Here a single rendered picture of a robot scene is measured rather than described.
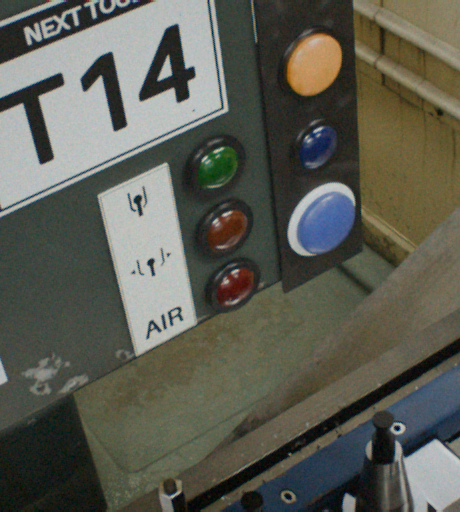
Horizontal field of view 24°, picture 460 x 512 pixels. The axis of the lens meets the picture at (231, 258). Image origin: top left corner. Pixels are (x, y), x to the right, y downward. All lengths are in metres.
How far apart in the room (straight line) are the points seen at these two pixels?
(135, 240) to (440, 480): 0.50
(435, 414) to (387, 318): 0.74
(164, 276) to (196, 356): 1.42
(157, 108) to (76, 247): 0.06
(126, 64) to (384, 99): 1.40
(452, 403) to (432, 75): 0.81
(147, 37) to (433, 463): 0.57
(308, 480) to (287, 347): 1.00
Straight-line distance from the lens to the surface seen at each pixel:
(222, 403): 1.79
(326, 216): 0.48
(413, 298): 1.64
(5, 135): 0.38
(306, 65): 0.43
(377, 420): 0.78
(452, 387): 0.93
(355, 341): 1.64
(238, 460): 1.31
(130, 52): 0.39
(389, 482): 0.81
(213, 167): 0.43
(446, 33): 1.59
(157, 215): 0.43
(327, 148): 0.46
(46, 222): 0.41
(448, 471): 0.89
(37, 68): 0.38
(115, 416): 1.81
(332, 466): 0.88
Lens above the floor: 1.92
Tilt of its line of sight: 41 degrees down
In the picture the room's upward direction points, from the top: 8 degrees counter-clockwise
